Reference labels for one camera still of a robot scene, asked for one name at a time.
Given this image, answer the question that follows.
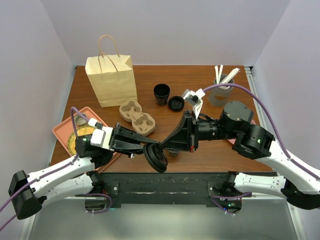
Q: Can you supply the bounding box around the aluminium frame rail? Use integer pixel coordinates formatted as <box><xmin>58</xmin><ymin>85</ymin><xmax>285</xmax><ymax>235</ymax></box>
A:
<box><xmin>34</xmin><ymin>175</ymin><xmax>92</xmax><ymax>203</ymax></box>

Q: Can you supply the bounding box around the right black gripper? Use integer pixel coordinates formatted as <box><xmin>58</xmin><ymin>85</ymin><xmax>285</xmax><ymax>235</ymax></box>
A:
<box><xmin>159</xmin><ymin>109</ymin><xmax>238</xmax><ymax>152</ymax></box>

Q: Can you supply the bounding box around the stack of black cups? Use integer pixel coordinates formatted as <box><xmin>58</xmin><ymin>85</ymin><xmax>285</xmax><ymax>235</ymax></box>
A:
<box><xmin>153</xmin><ymin>83</ymin><xmax>170</xmax><ymax>106</ymax></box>

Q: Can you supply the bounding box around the yellow woven round mat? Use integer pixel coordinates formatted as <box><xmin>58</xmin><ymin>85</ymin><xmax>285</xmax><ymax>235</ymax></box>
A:
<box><xmin>67</xmin><ymin>125</ymin><xmax>95</xmax><ymax>156</ymax></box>

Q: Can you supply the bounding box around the small grey ceramic bowl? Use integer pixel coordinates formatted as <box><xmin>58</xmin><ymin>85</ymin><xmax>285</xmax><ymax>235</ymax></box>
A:
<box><xmin>74</xmin><ymin>114</ymin><xmax>88</xmax><ymax>127</ymax></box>

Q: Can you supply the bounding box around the black coffee cup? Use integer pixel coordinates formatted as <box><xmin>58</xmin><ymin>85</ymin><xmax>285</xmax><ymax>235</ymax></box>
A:
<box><xmin>167</xmin><ymin>149</ymin><xmax>179</xmax><ymax>157</ymax></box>

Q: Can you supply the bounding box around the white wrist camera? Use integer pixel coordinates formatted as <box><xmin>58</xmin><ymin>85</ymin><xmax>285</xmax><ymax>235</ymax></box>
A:
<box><xmin>88</xmin><ymin>118</ymin><xmax>115</xmax><ymax>152</ymax></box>
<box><xmin>182</xmin><ymin>88</ymin><xmax>205</xmax><ymax>119</ymax></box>

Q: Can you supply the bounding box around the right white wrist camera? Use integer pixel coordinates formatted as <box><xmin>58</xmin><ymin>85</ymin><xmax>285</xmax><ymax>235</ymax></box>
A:
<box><xmin>182</xmin><ymin>88</ymin><xmax>205</xmax><ymax>119</ymax></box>

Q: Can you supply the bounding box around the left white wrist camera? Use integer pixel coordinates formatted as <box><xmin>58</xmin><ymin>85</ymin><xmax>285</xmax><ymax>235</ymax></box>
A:
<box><xmin>88</xmin><ymin>118</ymin><xmax>115</xmax><ymax>152</ymax></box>

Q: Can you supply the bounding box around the pink plastic tray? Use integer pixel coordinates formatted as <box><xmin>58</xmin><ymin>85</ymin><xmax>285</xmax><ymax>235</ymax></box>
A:
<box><xmin>52</xmin><ymin>106</ymin><xmax>108</xmax><ymax>156</ymax></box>

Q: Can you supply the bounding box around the pink dotted plate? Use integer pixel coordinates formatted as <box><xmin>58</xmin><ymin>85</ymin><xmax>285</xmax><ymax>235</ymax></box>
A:
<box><xmin>226</xmin><ymin>119</ymin><xmax>257</xmax><ymax>145</ymax></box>

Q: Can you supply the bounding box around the cardboard cup carrier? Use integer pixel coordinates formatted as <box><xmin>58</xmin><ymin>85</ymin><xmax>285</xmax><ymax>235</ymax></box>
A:
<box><xmin>119</xmin><ymin>100</ymin><xmax>156</xmax><ymax>136</ymax></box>

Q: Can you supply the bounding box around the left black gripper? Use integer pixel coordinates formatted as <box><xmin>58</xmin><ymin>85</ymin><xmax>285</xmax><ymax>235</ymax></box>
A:
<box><xmin>101</xmin><ymin>121</ymin><xmax>160</xmax><ymax>158</ymax></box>

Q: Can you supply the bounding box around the black coffee lid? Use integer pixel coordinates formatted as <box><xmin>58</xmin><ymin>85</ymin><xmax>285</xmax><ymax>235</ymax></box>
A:
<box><xmin>143</xmin><ymin>143</ymin><xmax>168</xmax><ymax>173</ymax></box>

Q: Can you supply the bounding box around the brown paper bag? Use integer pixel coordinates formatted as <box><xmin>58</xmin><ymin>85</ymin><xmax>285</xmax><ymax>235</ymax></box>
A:
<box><xmin>85</xmin><ymin>34</ymin><xmax>138</xmax><ymax>108</ymax></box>

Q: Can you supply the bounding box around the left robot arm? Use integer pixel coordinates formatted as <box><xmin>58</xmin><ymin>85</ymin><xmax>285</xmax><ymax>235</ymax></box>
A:
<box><xmin>8</xmin><ymin>118</ymin><xmax>155</xmax><ymax>220</ymax></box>

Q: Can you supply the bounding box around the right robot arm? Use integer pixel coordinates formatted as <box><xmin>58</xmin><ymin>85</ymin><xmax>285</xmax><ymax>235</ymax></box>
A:
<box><xmin>159</xmin><ymin>101</ymin><xmax>320</xmax><ymax>210</ymax></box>

